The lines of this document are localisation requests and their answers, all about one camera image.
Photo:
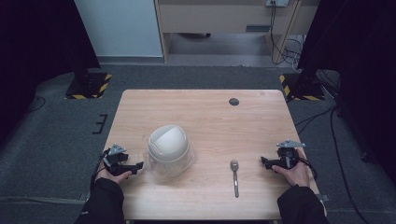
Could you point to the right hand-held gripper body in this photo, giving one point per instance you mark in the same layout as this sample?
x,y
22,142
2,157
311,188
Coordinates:
x,y
288,155

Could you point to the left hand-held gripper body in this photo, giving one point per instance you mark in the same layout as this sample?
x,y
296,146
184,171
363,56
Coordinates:
x,y
116,158

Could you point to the white swing-lid trash bin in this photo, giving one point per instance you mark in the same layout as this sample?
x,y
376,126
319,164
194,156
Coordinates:
x,y
168,149

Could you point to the metal spoon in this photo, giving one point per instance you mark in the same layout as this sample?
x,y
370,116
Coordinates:
x,y
235,174

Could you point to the person's left hand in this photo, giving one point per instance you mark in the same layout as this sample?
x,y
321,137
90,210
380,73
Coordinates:
x,y
109,176

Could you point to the person's right hand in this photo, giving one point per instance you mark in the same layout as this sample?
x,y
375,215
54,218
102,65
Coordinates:
x,y
295,175

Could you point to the black stand base striped tape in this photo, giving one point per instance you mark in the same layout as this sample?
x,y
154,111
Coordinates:
x,y
88,87
300,88

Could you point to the black curtain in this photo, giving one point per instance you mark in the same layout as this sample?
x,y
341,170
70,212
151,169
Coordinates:
x,y
358,62
37,46

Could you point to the light wooden desk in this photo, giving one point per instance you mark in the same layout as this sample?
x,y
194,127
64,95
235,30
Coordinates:
x,y
218,17

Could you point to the grey power strip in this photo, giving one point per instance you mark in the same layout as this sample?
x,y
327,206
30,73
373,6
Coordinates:
x,y
277,2

